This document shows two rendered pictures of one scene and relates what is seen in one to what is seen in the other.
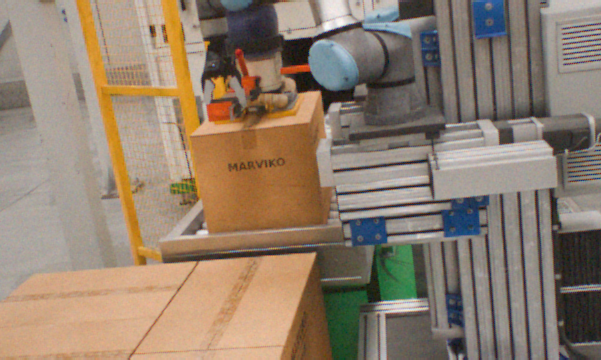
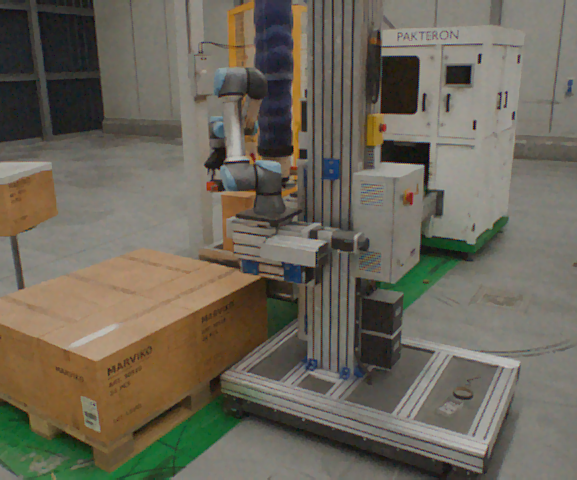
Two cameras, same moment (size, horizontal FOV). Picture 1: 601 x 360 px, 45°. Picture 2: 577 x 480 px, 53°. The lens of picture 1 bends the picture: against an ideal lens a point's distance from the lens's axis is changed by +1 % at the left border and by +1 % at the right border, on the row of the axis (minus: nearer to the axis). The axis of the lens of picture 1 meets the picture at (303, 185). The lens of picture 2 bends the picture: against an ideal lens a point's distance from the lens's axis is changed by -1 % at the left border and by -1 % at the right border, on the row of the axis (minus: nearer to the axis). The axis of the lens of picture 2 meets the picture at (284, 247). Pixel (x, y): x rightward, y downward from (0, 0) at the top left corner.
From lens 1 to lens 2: 1.47 m
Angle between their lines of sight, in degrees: 22
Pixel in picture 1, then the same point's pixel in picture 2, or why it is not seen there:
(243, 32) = (265, 142)
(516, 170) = (296, 253)
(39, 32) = (192, 117)
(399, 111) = (262, 208)
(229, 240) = (229, 256)
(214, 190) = not seen: hidden behind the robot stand
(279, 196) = not seen: hidden behind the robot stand
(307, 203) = not seen: hidden behind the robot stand
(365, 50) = (242, 174)
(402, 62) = (268, 184)
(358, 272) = (288, 293)
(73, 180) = (196, 203)
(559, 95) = (357, 219)
